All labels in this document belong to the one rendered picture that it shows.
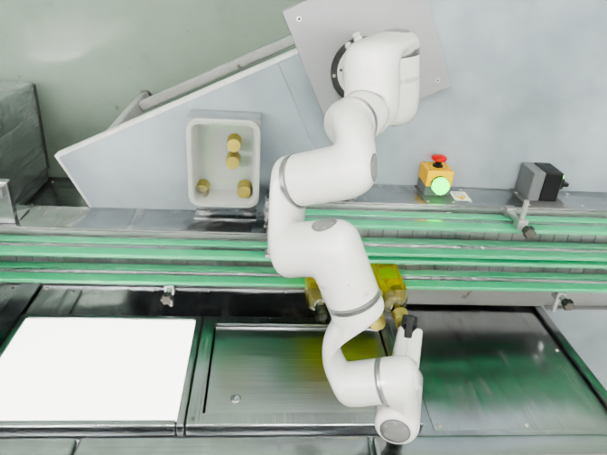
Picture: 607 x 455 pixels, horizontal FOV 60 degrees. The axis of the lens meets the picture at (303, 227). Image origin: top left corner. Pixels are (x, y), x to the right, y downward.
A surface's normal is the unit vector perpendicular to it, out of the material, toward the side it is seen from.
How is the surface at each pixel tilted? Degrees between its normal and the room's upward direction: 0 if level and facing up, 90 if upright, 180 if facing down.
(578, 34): 0
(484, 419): 90
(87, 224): 90
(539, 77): 0
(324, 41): 4
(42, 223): 90
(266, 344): 90
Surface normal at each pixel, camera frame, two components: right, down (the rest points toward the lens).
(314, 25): 0.12, 0.44
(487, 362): 0.04, -0.89
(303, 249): -0.58, 0.01
